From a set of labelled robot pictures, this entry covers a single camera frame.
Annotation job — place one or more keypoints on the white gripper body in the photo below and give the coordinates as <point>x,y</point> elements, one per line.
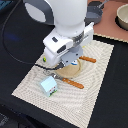
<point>61,51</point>

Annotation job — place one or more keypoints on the light blue milk carton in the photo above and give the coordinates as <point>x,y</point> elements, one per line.
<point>48,86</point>

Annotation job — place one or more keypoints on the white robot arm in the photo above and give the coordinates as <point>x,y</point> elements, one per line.
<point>66,15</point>

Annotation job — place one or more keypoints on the round wooden plate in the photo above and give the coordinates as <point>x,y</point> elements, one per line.
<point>70,71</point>

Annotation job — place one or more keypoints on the beige woven placemat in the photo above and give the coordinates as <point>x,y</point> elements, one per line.
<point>69,103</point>

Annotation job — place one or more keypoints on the dark grey saucepan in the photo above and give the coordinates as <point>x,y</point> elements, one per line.
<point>94,13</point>

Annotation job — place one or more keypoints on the beige bowl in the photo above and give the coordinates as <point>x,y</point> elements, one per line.
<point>122,14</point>

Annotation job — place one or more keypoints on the knife with wooden handle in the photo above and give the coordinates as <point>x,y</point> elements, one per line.
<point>87,59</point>

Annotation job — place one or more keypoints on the fork with wooden handle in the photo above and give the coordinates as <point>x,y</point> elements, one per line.
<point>66,80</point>

